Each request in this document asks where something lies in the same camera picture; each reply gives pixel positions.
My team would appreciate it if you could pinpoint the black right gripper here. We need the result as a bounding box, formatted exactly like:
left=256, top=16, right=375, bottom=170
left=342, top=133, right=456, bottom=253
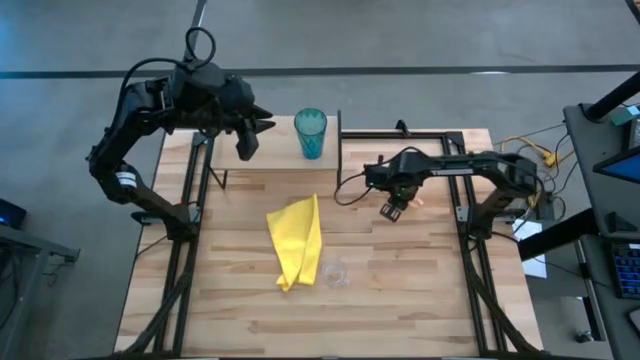
left=378, top=183, right=422, bottom=224

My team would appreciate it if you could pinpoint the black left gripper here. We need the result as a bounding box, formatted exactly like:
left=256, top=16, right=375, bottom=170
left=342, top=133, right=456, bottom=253
left=217, top=74, right=277, bottom=162

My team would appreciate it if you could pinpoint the teal transparent plastic tumbler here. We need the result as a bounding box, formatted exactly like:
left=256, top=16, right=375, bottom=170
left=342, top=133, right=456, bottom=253
left=293, top=107, right=329, bottom=161

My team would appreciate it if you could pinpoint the small clear glass cup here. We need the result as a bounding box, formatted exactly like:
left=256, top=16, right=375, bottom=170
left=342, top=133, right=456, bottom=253
left=320, top=257, right=351, bottom=289

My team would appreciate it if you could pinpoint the yellow cloth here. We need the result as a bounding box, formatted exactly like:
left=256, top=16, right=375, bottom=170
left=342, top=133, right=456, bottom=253
left=265, top=193, right=323, bottom=293

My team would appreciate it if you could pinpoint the white paper sheet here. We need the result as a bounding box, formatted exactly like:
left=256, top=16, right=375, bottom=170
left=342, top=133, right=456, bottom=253
left=512, top=218, right=549, bottom=279

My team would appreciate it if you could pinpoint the black power strip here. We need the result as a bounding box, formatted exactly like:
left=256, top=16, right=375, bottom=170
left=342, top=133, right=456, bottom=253
left=536, top=192, right=557, bottom=221

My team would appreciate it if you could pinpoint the black flat bar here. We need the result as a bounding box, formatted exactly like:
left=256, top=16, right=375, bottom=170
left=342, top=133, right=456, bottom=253
left=517, top=207, right=600, bottom=262

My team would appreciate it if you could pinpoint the dark grey desk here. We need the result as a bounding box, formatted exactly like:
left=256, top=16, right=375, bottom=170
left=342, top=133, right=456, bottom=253
left=563, top=102, right=640, bottom=360

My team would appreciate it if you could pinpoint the blue lit screen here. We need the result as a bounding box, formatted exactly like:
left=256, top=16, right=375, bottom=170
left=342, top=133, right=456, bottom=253
left=593, top=147, right=640, bottom=184

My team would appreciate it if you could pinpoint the black keyboard with blue keys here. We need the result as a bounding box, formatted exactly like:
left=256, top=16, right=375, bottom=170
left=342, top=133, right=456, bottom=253
left=610, top=243, right=640, bottom=300

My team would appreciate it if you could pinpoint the black diagonal pole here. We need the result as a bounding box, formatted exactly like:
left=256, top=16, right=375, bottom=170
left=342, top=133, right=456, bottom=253
left=584, top=72, right=640, bottom=122

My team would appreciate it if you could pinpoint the teal box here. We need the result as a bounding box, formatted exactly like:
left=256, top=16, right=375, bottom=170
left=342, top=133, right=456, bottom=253
left=610, top=104, right=640, bottom=127

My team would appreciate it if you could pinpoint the grey side table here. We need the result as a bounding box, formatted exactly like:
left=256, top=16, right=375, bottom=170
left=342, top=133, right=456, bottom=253
left=0, top=224, right=81, bottom=360

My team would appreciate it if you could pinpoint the black device with blue light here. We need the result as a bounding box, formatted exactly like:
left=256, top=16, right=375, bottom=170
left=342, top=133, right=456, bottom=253
left=0, top=198, right=29, bottom=231

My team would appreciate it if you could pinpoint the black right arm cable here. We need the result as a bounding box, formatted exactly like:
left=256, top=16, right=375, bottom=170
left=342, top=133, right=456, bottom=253
left=333, top=145, right=426, bottom=208

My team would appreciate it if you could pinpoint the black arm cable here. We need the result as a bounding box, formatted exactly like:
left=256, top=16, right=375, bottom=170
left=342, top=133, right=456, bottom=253
left=333, top=145, right=426, bottom=208
left=184, top=25, right=218, bottom=70

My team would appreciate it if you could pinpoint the black aluminium table frame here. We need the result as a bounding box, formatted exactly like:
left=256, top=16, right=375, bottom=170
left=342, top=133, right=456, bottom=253
left=113, top=127, right=546, bottom=359

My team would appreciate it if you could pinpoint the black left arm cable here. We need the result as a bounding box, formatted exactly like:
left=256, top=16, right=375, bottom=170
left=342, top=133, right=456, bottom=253
left=184, top=25, right=218, bottom=70

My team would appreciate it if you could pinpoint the yellow cable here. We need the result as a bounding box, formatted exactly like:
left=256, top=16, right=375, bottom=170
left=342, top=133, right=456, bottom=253
left=499, top=134, right=565, bottom=169

